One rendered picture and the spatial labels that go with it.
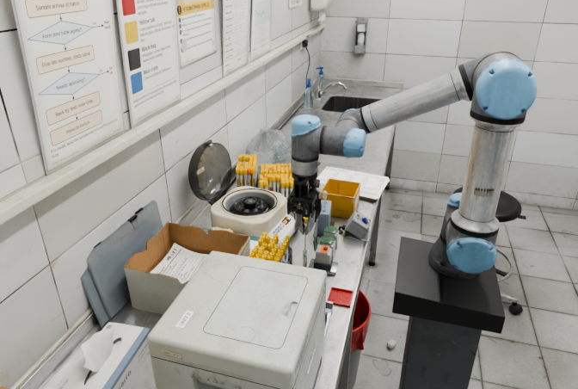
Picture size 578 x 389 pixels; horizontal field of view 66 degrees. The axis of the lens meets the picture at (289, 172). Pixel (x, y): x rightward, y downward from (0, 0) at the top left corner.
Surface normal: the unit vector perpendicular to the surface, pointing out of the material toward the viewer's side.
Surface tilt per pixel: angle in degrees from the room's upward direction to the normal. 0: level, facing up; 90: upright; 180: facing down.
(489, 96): 83
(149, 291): 92
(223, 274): 0
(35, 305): 90
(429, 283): 4
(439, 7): 90
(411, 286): 4
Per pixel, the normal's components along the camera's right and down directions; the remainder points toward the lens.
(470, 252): -0.27, 0.53
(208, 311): 0.00, -0.90
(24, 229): 0.96, 0.11
